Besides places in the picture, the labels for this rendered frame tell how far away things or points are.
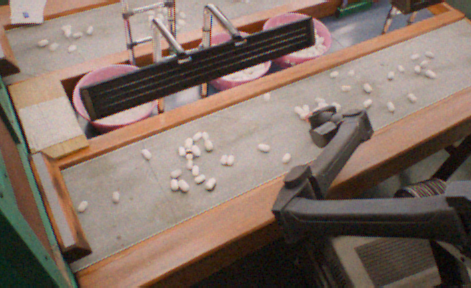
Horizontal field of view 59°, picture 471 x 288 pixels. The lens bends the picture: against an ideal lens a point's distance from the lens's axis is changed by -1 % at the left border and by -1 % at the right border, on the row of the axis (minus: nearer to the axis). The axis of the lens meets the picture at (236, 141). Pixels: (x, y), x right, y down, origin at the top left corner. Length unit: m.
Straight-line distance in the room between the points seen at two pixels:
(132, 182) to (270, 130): 0.46
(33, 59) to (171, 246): 0.86
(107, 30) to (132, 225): 0.81
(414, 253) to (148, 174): 0.93
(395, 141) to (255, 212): 0.53
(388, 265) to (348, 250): 0.14
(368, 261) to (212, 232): 0.61
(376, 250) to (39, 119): 1.16
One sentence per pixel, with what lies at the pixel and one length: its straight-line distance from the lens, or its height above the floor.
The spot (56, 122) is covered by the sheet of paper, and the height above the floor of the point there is 0.78.
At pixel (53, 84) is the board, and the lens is 1.45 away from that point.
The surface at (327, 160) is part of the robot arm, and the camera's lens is 0.95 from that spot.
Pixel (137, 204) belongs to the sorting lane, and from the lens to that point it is 1.18.
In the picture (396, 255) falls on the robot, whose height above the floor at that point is 0.48.
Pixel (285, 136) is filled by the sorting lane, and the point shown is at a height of 0.74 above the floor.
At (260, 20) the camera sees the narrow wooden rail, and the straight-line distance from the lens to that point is 1.71.
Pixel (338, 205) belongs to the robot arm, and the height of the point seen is 1.15.
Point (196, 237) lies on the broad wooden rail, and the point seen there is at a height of 0.77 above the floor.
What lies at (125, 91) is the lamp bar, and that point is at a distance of 0.95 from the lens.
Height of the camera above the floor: 1.77
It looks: 52 degrees down
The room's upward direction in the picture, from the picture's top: 9 degrees clockwise
